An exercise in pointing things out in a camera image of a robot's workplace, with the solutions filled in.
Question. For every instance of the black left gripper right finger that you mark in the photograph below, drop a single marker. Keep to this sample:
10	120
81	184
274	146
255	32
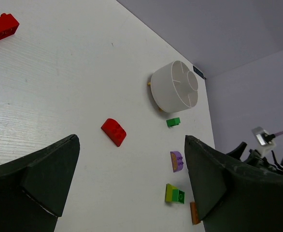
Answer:
232	196

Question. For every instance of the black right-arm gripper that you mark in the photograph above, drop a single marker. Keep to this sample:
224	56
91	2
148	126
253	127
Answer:
255	159

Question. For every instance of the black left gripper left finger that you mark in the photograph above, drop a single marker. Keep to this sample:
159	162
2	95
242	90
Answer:
34	188

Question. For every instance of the lime and green lego stack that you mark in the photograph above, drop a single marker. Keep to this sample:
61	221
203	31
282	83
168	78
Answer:
174	195

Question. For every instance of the small green lego brick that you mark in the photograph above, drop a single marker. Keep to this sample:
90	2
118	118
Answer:
173	122

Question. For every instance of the orange flat lego plate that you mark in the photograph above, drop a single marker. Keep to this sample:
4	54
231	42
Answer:
194	213

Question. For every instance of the purple curved lego brick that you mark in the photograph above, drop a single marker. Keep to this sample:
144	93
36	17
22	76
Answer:
177	161

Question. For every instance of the red curved lego piece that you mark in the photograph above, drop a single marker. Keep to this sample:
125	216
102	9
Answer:
114	131

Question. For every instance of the white round divided container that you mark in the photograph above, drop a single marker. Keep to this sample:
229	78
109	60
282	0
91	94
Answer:
174	87

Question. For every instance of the blue label sticker right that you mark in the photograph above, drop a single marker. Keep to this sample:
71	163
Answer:
198	72

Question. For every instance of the long red lego brick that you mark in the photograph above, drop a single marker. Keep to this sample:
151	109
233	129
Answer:
8	25

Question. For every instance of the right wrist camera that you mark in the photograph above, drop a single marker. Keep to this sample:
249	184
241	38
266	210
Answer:
265	141

